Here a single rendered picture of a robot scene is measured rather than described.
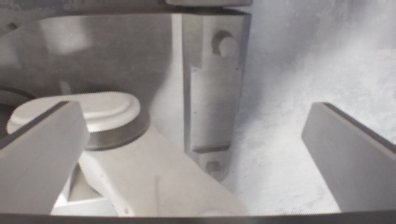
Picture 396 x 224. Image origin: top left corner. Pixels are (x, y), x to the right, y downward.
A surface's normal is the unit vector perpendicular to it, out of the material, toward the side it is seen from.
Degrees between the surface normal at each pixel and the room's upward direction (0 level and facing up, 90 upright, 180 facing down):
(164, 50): 0
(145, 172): 90
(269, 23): 0
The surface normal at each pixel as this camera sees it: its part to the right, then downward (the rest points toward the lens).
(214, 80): 0.22, 0.51
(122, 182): 0.02, -0.85
